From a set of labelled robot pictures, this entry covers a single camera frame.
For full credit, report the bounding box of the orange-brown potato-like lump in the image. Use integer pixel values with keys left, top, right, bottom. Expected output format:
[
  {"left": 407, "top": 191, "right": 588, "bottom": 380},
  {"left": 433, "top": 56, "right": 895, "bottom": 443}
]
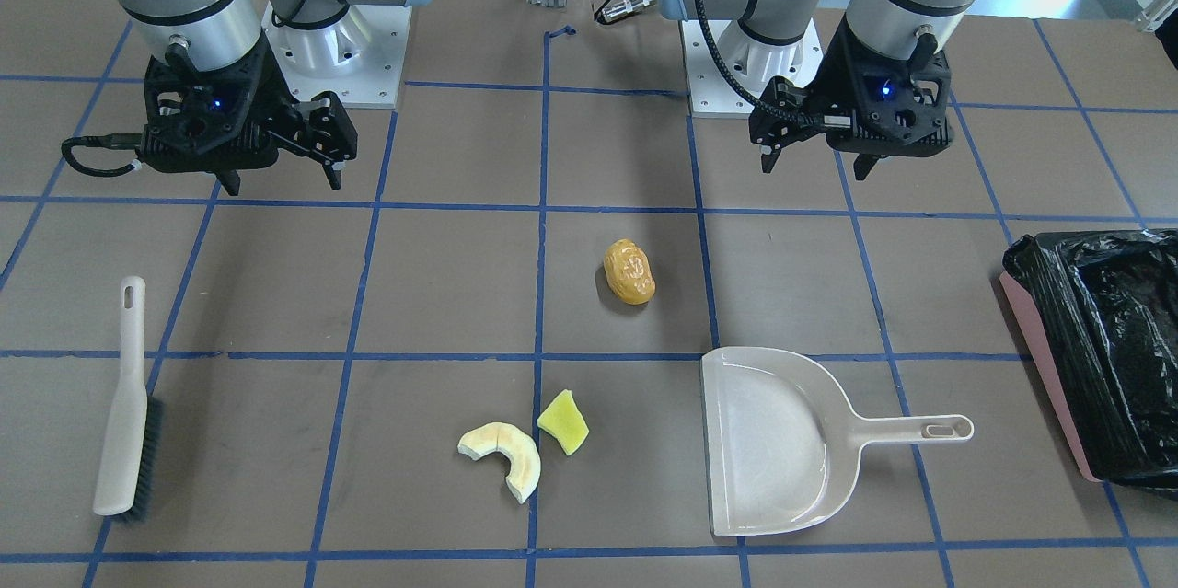
[{"left": 603, "top": 238, "right": 656, "bottom": 306}]

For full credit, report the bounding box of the pink bin with black bag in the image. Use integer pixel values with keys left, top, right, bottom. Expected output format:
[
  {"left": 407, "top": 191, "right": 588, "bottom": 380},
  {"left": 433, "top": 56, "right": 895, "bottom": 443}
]
[{"left": 999, "top": 227, "right": 1177, "bottom": 500}]

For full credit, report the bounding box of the silver cable connector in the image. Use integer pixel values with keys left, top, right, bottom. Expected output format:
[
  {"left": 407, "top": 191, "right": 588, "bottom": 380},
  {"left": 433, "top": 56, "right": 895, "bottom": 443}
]
[{"left": 593, "top": 0, "right": 657, "bottom": 26}]

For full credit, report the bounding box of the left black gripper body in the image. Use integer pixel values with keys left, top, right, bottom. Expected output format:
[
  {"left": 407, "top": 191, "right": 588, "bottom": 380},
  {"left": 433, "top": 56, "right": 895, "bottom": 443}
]
[{"left": 748, "top": 19, "right": 953, "bottom": 156}]

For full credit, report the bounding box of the beige hand brush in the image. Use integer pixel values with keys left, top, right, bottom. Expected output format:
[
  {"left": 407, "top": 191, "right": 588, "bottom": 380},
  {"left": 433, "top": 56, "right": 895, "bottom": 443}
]
[{"left": 92, "top": 276, "right": 163, "bottom": 522}]

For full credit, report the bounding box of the curved pale melon slice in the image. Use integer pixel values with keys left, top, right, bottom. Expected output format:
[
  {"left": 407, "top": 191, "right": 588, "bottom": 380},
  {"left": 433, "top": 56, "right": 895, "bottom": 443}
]
[{"left": 456, "top": 421, "right": 542, "bottom": 504}]

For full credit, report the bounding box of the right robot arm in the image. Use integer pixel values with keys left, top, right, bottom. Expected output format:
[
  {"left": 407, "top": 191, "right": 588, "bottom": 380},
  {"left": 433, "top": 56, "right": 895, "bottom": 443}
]
[{"left": 62, "top": 0, "right": 431, "bottom": 194}]

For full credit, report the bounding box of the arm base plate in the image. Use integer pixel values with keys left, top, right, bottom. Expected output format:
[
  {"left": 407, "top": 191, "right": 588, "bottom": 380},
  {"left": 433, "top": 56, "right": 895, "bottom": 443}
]
[
  {"left": 262, "top": 5, "right": 413, "bottom": 110},
  {"left": 680, "top": 19, "right": 822, "bottom": 119}
]

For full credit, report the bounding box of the yellow-green sponge piece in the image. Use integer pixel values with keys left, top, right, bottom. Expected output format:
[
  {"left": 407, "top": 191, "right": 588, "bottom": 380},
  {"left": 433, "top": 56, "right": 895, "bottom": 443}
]
[{"left": 536, "top": 388, "right": 590, "bottom": 456}]

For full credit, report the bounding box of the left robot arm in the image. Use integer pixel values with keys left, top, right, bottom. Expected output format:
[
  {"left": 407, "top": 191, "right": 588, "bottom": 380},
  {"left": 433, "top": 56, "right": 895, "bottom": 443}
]
[{"left": 659, "top": 0, "right": 975, "bottom": 180}]

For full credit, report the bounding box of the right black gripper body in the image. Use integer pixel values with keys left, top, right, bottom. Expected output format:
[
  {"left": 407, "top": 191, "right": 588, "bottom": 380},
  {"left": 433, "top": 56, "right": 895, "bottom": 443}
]
[{"left": 140, "top": 35, "right": 358, "bottom": 173}]

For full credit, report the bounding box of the beige plastic dustpan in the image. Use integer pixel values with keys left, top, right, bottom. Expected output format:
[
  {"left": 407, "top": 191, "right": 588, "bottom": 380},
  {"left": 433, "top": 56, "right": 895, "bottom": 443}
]
[{"left": 701, "top": 346, "right": 975, "bottom": 536}]

